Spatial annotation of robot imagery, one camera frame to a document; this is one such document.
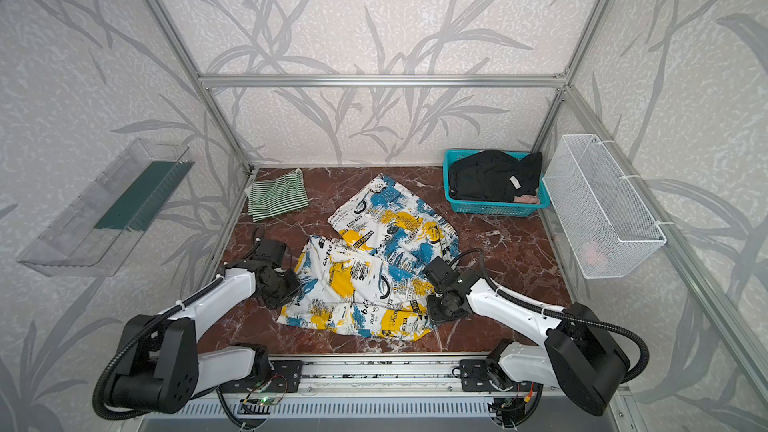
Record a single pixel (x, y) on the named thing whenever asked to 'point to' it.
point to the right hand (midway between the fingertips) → (435, 305)
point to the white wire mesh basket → (601, 223)
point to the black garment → (494, 175)
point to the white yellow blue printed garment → (372, 282)
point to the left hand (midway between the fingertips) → (304, 282)
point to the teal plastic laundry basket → (516, 208)
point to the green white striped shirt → (269, 199)
